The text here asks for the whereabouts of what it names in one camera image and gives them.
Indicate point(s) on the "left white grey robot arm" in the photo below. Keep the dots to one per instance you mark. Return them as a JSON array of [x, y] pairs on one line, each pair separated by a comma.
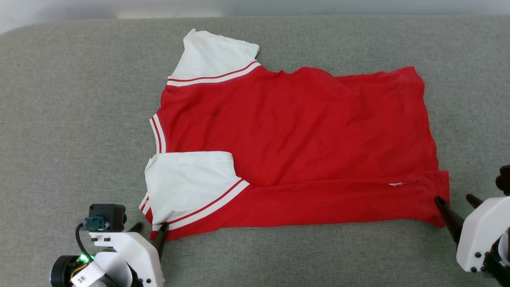
[[117, 269]]

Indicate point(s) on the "red and white basketball jersey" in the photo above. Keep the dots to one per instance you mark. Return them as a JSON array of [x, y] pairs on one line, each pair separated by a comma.
[[299, 139]]

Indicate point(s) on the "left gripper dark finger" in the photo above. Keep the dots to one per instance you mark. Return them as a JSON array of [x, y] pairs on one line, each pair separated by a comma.
[[136, 228], [161, 241]]

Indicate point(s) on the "right white grey robot arm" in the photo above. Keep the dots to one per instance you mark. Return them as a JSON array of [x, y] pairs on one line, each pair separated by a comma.
[[505, 247]]

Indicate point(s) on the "grey fabric sofa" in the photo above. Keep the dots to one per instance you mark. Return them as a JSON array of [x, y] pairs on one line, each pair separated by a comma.
[[79, 119]]

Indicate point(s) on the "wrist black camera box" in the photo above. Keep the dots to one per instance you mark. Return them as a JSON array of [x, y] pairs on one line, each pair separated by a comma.
[[113, 215], [504, 179]]

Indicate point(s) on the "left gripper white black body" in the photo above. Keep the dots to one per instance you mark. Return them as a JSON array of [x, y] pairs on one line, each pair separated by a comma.
[[135, 255]]

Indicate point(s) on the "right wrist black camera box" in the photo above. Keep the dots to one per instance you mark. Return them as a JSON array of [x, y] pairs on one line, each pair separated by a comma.
[[504, 179]]

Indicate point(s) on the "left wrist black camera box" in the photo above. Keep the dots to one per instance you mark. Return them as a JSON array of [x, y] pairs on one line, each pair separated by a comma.
[[113, 215]]

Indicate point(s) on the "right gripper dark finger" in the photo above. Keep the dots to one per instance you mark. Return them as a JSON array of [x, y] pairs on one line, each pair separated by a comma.
[[452, 221], [475, 201]]

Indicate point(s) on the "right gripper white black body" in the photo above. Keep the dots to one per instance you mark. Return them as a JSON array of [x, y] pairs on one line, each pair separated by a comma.
[[480, 239]]

